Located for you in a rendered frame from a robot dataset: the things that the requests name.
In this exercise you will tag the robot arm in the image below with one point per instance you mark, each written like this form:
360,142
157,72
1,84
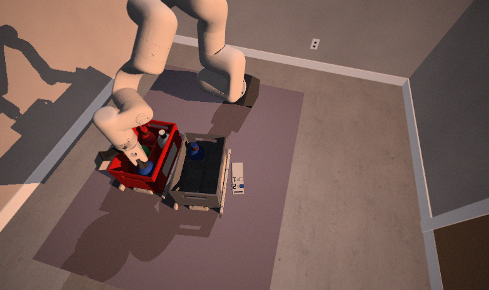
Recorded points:
222,75

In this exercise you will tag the white paper strip with printed marks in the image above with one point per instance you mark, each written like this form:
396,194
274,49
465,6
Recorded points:
237,174

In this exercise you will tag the green bottle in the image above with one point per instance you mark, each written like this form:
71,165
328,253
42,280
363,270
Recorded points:
146,150

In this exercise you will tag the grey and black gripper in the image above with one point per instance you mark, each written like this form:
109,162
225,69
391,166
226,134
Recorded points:
136,155

